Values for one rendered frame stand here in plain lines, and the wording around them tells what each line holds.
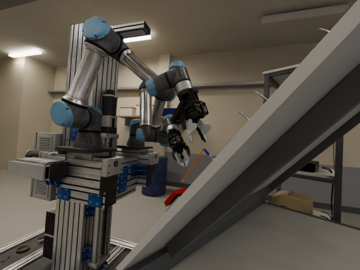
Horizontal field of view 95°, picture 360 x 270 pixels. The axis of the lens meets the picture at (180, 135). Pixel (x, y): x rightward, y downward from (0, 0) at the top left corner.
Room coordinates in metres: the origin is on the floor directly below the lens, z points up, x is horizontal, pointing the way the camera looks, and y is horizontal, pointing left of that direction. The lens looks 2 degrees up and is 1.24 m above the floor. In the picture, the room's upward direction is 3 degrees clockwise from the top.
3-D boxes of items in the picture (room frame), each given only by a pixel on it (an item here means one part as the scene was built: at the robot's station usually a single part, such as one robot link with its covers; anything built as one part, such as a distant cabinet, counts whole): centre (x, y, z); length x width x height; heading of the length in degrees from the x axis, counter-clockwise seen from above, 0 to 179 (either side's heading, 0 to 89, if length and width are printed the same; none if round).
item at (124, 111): (4.47, 1.40, 1.89); 0.41 x 0.34 x 0.23; 73
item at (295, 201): (1.38, -0.94, 0.76); 0.30 x 0.21 x 0.20; 50
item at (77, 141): (0.96, 0.52, 1.21); 0.15 x 0.15 x 0.10
